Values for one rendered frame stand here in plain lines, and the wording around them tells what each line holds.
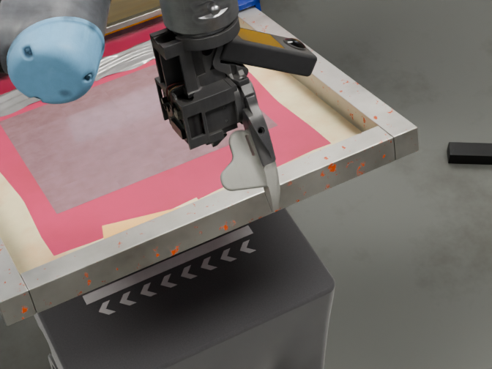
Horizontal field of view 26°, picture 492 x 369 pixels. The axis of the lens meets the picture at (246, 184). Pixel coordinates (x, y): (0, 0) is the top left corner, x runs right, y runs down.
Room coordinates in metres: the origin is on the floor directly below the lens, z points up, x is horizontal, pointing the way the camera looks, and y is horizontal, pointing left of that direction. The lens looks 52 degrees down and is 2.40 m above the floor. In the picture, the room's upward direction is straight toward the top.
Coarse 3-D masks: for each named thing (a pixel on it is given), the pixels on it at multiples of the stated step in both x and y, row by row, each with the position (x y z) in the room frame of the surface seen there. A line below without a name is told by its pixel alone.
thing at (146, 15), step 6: (144, 12) 1.35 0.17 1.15; (150, 12) 1.35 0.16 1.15; (156, 12) 1.35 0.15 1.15; (126, 18) 1.33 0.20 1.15; (132, 18) 1.33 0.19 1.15; (138, 18) 1.33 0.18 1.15; (144, 18) 1.34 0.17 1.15; (108, 24) 1.32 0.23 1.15; (114, 24) 1.32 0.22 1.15; (120, 24) 1.32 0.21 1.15; (126, 24) 1.32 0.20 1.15; (108, 30) 1.31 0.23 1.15; (114, 30) 1.31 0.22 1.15
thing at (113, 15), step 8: (112, 0) 1.34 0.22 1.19; (120, 0) 1.35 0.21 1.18; (128, 0) 1.35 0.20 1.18; (136, 0) 1.36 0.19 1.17; (144, 0) 1.36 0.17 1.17; (152, 0) 1.37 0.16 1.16; (112, 8) 1.34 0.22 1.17; (120, 8) 1.34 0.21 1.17; (128, 8) 1.35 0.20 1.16; (136, 8) 1.35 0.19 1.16; (144, 8) 1.36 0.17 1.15; (112, 16) 1.33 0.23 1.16; (120, 16) 1.34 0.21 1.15; (128, 16) 1.34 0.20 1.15
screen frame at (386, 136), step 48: (336, 96) 1.03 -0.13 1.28; (336, 144) 0.91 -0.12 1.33; (384, 144) 0.90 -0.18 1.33; (240, 192) 0.82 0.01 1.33; (288, 192) 0.83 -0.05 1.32; (0, 240) 0.77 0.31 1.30; (144, 240) 0.74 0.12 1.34; (192, 240) 0.76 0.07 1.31; (0, 288) 0.68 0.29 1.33; (48, 288) 0.68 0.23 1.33
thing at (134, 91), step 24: (120, 48) 1.29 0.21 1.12; (120, 72) 1.21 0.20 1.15; (144, 72) 1.20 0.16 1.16; (120, 96) 1.14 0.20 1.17; (144, 96) 1.13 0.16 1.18; (264, 96) 1.09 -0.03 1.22; (144, 120) 1.06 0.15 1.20; (168, 120) 1.05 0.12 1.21; (288, 120) 1.02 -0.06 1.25; (168, 144) 0.99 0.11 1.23; (288, 144) 0.96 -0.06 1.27; (312, 144) 0.95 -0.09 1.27; (192, 168) 0.92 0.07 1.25; (216, 168) 0.92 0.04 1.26; (192, 192) 0.87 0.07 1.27
